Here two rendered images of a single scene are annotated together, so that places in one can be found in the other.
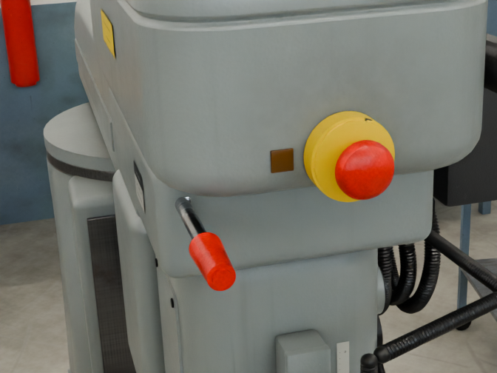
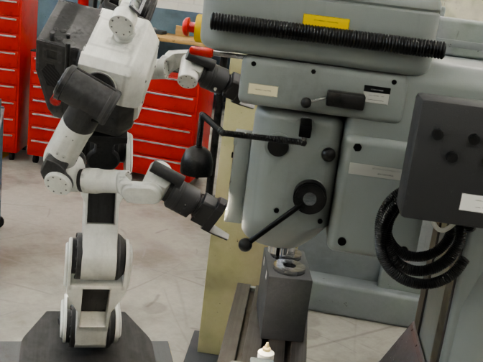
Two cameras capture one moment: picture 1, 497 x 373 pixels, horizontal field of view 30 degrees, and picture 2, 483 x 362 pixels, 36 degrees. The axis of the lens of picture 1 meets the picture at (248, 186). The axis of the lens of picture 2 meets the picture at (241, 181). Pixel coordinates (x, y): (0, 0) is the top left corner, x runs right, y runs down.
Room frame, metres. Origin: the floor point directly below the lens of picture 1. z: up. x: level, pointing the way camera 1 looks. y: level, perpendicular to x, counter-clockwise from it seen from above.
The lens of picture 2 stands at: (1.20, -1.59, 1.90)
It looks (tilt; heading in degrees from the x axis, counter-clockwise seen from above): 16 degrees down; 107
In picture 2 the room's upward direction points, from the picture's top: 7 degrees clockwise
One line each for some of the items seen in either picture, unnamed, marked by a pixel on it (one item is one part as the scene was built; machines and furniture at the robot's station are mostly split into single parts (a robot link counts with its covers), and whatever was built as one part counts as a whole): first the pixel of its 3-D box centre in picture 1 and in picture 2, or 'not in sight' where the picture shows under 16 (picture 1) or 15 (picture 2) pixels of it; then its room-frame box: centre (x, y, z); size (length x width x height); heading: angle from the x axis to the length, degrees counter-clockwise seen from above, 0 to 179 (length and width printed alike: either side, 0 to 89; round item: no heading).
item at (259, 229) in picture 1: (253, 149); (321, 82); (0.86, -0.01, 1.68); 0.34 x 0.24 x 0.10; 14
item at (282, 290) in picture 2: not in sight; (282, 290); (0.76, 0.34, 1.03); 0.22 x 0.12 x 0.20; 111
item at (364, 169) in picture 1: (362, 167); (190, 26); (0.57, -0.08, 1.76); 0.04 x 0.03 x 0.04; 104
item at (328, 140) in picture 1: (349, 156); (200, 28); (0.59, -0.07, 1.76); 0.06 x 0.02 x 0.06; 104
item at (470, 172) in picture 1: (447, 106); (466, 162); (1.19, -0.27, 1.62); 0.20 x 0.09 x 0.21; 14
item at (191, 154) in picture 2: not in sight; (197, 159); (0.62, -0.09, 1.48); 0.07 x 0.07 x 0.06
